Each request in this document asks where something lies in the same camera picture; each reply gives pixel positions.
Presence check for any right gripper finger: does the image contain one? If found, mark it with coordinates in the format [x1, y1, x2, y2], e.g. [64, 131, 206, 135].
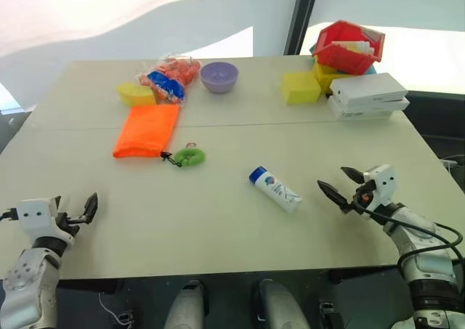
[316, 179, 352, 214]
[339, 166, 365, 184]

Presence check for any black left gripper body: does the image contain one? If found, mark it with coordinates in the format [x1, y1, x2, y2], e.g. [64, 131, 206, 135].
[56, 211, 89, 237]

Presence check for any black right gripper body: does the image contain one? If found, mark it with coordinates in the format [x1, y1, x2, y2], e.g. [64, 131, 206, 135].
[348, 179, 379, 213]

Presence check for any plastic bag of orange pieces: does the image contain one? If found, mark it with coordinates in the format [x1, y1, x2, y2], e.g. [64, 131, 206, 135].
[135, 54, 202, 107]

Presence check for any white tube with blue cap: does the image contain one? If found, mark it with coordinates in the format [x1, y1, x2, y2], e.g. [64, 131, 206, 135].
[248, 166, 304, 214]

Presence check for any white flat carton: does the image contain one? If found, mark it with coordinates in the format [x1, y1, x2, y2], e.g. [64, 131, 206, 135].
[328, 72, 409, 105]
[325, 95, 412, 122]

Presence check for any yellow-green foam block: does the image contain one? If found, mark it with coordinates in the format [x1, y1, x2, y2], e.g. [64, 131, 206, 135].
[280, 70, 323, 106]

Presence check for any yellow plastic bin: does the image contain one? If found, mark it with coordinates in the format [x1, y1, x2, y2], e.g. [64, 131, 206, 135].
[312, 57, 350, 94]

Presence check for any red plastic bin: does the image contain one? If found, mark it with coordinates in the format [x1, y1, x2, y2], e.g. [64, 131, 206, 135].
[312, 19, 387, 77]

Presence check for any yellow sponge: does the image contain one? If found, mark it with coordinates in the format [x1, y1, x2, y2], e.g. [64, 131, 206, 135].
[116, 82, 155, 107]

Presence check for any grey rounded robot leg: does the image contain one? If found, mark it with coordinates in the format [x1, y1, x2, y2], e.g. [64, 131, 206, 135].
[161, 279, 210, 329]
[252, 278, 308, 329]

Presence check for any white cards stack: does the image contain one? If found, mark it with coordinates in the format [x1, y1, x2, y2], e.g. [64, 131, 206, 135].
[331, 39, 377, 57]

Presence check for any blue packet in plastic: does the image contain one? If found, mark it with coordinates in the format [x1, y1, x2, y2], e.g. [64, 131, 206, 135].
[146, 70, 187, 105]

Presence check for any purple bowl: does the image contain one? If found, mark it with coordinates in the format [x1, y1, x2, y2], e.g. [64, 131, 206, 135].
[199, 61, 240, 95]

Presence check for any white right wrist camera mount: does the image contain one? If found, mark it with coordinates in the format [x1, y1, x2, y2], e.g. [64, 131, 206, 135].
[362, 163, 397, 211]

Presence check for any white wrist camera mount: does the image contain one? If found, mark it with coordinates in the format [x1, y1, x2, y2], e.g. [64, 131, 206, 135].
[15, 196, 76, 245]
[362, 163, 397, 211]

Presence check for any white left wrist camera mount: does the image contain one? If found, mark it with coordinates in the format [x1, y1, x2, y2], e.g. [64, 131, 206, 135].
[15, 196, 76, 245]

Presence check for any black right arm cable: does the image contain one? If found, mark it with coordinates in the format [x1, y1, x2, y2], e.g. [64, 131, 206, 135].
[352, 197, 465, 272]

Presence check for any white plug with cable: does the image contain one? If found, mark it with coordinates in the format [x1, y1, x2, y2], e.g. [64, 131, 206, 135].
[438, 157, 461, 171]

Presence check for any orange fabric pouch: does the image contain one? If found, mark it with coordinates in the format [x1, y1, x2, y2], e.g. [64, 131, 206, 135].
[111, 104, 182, 161]

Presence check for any thin white floor cable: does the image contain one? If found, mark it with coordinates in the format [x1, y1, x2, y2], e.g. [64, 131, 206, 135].
[97, 290, 132, 325]

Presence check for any green coil keychain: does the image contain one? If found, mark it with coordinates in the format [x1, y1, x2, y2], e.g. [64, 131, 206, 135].
[171, 142, 207, 169]

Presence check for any dark metal post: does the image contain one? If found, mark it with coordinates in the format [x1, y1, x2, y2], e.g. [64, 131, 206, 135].
[283, 0, 323, 58]

